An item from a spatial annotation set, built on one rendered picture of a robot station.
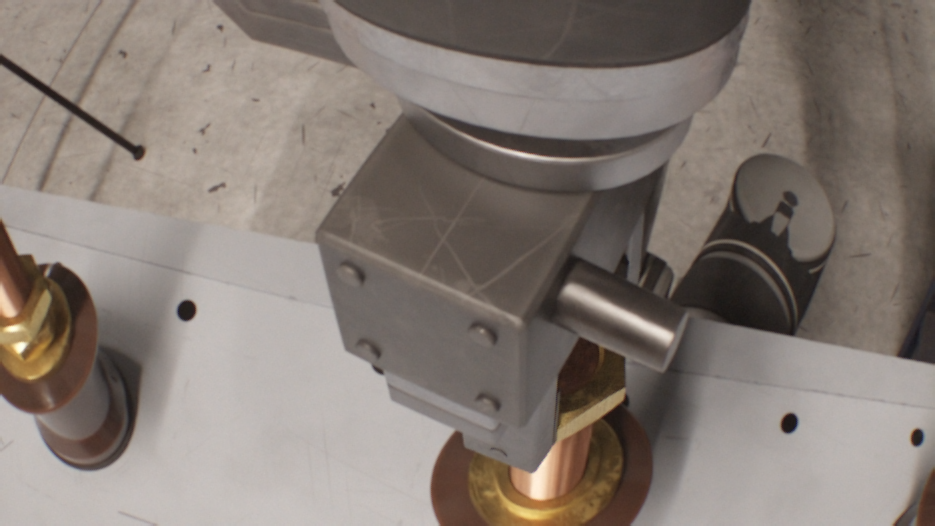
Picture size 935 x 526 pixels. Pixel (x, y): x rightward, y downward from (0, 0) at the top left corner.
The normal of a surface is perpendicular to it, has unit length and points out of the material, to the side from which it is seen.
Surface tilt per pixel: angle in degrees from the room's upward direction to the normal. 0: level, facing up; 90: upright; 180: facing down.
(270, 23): 90
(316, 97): 0
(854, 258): 0
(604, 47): 90
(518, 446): 90
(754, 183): 10
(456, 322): 90
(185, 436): 0
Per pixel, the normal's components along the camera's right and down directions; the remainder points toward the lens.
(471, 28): -0.26, 0.83
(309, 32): -0.49, 0.76
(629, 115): 0.21, 0.83
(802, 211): 0.11, -0.62
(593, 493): -0.07, -0.52
